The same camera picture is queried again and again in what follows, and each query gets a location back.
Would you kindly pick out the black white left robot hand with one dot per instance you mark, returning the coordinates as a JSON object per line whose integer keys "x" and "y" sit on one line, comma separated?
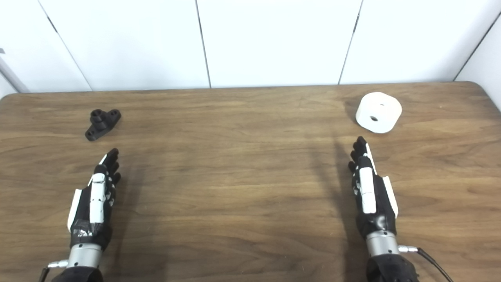
{"x": 97, "y": 196}

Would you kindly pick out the round white piece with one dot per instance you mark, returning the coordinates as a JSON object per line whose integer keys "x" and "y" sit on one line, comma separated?
{"x": 385, "y": 107}

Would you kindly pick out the black flanged holder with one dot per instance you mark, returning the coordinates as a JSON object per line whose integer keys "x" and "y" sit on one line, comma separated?
{"x": 101, "y": 123}

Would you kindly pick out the grey wall conduit pole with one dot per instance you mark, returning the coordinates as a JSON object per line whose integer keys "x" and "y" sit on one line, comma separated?
{"x": 11, "y": 76}

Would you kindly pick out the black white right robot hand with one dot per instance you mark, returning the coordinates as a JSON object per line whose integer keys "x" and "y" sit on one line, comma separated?
{"x": 368, "y": 192}

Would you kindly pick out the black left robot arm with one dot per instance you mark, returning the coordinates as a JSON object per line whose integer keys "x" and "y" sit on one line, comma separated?
{"x": 78, "y": 275}

